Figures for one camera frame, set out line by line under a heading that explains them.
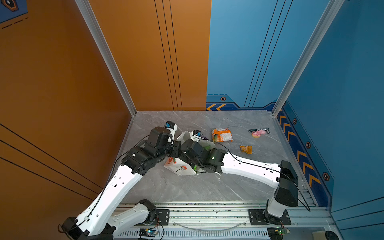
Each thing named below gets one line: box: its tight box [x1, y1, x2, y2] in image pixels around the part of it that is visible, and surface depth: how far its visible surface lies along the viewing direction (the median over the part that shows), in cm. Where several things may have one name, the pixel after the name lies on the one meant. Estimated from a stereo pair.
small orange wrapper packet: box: [240, 145, 253, 155], surface depth 98 cm
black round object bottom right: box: [325, 231, 339, 240], surface depth 62 cm
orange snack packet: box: [211, 127, 234, 143], surface depth 103 cm
